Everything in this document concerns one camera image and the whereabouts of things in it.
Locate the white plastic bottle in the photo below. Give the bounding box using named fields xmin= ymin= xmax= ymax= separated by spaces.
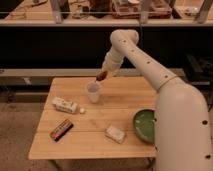
xmin=52 ymin=97 xmax=85 ymax=114

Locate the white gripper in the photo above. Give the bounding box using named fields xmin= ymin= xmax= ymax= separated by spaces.
xmin=102 ymin=49 xmax=124 ymax=77

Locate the background workbench shelf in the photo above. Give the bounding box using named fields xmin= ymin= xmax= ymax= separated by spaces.
xmin=0 ymin=0 xmax=213 ymax=27

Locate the red pepper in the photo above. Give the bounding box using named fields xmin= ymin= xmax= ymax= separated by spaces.
xmin=96 ymin=71 xmax=108 ymax=81

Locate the green bowl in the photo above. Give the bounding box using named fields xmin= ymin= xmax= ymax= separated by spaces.
xmin=133 ymin=109 xmax=155 ymax=144

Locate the white wrapped packet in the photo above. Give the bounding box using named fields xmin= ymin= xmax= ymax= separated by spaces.
xmin=105 ymin=126 xmax=126 ymax=144

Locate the red chocolate bar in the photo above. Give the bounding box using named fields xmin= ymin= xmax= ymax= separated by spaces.
xmin=50 ymin=119 xmax=74 ymax=141

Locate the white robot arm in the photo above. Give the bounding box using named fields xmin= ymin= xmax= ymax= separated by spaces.
xmin=102 ymin=29 xmax=213 ymax=171

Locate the white ceramic cup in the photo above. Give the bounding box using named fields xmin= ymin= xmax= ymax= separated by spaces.
xmin=86 ymin=81 xmax=101 ymax=103

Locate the wooden folding table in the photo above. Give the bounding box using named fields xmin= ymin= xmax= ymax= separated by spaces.
xmin=29 ymin=77 xmax=156 ymax=160

